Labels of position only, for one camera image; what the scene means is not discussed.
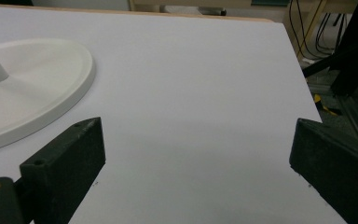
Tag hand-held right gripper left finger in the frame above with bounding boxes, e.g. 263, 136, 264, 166
19, 117, 106, 224

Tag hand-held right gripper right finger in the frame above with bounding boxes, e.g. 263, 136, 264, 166
289, 118, 358, 224

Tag white round stand base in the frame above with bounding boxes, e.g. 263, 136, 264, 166
0, 37, 96, 154

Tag black metal stand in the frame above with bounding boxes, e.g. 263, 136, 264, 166
302, 0, 358, 144

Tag black cables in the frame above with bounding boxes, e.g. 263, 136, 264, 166
288, 0, 348, 61

